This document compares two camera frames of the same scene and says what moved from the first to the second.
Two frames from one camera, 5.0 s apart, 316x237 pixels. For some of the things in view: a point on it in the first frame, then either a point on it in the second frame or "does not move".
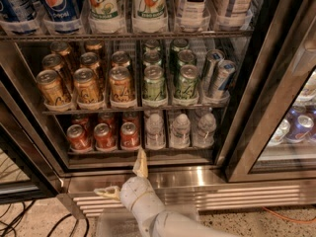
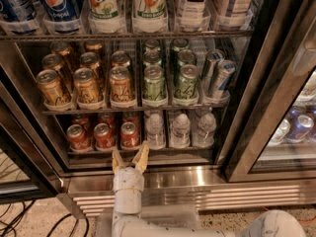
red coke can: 129,136 does not move
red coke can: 131,117 does not move
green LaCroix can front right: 186,86 does not move
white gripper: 134,190 -> 128,179
